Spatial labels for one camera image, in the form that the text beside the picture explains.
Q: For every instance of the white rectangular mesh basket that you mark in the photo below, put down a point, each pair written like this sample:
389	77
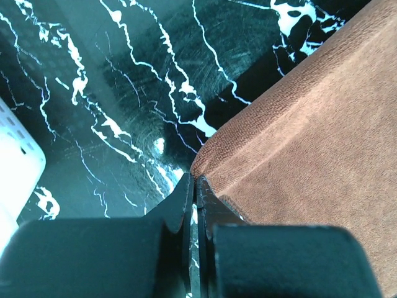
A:
22	164

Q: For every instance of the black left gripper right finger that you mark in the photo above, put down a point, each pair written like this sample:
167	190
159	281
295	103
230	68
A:
242	260

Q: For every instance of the brown towel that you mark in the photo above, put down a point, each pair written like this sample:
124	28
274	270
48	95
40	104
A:
319	147

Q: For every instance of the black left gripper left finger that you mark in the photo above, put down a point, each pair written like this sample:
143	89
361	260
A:
144	256

